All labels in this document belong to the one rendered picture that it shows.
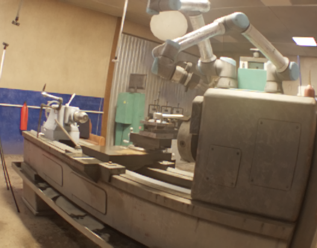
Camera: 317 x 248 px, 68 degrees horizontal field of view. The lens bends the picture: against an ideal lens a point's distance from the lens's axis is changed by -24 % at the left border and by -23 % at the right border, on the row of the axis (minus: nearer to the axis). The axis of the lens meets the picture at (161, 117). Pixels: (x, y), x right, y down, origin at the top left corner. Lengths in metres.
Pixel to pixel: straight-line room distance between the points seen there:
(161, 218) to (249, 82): 1.52
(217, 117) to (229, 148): 0.14
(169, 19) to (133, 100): 1.96
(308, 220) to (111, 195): 1.15
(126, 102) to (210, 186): 5.05
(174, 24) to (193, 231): 4.65
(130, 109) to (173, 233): 5.01
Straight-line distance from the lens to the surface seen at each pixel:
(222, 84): 2.44
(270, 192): 1.11
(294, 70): 2.18
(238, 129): 1.16
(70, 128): 2.67
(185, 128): 1.47
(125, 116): 6.16
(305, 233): 1.16
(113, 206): 1.71
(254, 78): 2.51
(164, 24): 5.56
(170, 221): 1.40
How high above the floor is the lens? 1.22
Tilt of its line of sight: 2 degrees down
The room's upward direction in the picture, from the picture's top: 6 degrees clockwise
